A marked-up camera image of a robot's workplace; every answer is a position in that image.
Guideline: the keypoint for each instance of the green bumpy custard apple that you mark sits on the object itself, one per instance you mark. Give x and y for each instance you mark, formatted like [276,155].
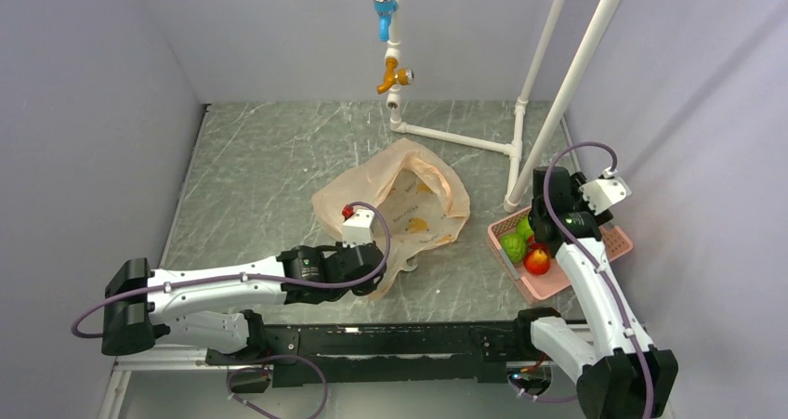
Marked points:
[514,246]

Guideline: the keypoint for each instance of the pink plastic basket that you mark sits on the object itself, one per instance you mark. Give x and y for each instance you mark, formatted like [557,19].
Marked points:
[539,288]

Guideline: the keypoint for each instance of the green fake fruit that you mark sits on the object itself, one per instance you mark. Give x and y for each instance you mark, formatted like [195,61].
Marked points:
[524,230]

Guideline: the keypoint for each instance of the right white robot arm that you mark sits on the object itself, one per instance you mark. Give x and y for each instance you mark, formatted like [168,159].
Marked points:
[621,373]

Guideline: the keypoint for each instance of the orange banana-print plastic bag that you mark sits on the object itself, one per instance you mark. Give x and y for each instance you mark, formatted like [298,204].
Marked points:
[421,198]

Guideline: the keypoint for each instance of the red yellow fake apple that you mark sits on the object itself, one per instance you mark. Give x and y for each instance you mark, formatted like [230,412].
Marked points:
[537,262]

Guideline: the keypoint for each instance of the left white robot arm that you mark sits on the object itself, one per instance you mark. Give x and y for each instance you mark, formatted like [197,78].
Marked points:
[146,306]

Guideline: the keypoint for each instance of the blue tap valve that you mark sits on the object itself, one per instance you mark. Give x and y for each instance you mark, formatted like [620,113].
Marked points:
[385,10]

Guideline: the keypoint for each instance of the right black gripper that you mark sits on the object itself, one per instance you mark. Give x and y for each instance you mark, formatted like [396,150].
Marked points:
[576,181]

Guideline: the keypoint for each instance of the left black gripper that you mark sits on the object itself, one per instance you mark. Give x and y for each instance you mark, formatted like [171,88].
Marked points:
[371,285]

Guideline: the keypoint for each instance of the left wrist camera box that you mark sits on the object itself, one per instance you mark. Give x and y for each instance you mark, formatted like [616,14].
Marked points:
[357,227]

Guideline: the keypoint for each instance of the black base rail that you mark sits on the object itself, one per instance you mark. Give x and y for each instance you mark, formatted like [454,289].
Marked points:
[483,351]

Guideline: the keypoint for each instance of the orange tap valve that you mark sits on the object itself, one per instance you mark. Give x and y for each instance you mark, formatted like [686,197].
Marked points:
[394,75]

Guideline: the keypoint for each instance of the silver open-end wrench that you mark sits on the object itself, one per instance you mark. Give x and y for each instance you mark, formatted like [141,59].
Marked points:
[410,266]

